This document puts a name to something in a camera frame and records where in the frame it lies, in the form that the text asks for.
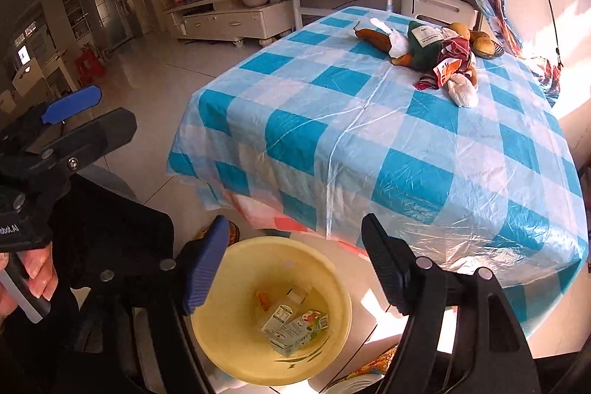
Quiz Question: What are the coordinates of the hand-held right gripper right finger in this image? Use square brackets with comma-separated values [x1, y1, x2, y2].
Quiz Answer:
[361, 213, 542, 394]

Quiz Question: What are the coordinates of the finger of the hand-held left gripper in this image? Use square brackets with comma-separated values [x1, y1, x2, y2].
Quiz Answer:
[0, 85, 103, 143]
[0, 107, 139, 194]

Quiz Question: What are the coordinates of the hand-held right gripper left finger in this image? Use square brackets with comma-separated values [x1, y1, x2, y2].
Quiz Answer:
[69, 215, 231, 394]

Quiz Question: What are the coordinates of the yellow plastic basin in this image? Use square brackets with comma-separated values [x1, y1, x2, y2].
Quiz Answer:
[190, 236, 352, 386]

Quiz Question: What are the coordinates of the red snack wrapper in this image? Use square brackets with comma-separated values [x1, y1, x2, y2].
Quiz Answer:
[414, 37, 476, 91]

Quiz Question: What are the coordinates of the small white tissue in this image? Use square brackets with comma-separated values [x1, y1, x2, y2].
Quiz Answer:
[387, 31, 412, 58]

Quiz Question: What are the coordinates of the green snack packet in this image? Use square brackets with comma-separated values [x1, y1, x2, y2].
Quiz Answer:
[406, 20, 456, 70]

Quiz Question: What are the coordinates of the long orange peel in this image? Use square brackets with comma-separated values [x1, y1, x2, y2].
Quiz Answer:
[353, 22, 394, 53]

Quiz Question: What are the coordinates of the person's left hand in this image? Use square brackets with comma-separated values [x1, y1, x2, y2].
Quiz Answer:
[0, 245, 59, 323]

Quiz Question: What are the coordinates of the red plastic stool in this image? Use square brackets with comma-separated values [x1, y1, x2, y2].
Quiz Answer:
[73, 45, 105, 83]

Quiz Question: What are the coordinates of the grey stool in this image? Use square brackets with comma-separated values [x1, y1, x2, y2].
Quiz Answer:
[76, 163, 139, 202]

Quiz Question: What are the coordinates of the colourful patterned cloth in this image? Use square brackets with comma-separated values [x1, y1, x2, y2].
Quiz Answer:
[342, 345, 399, 381]

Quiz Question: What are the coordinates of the green drink carton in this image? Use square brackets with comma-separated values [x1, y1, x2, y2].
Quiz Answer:
[270, 309, 330, 358]

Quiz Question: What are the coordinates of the blue checked plastic tablecloth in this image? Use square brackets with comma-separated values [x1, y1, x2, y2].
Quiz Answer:
[167, 6, 590, 338]

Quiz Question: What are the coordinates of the white tv cabinet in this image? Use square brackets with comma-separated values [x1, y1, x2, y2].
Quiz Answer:
[165, 0, 297, 49]

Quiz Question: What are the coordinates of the dark fruit bowl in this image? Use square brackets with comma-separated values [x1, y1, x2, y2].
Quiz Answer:
[471, 38, 507, 61]

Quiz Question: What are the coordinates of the white air purifier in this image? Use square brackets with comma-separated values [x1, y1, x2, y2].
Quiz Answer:
[400, 0, 479, 30]

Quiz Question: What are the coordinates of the colourful hanging cloth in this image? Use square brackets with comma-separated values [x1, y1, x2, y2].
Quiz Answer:
[464, 0, 562, 109]

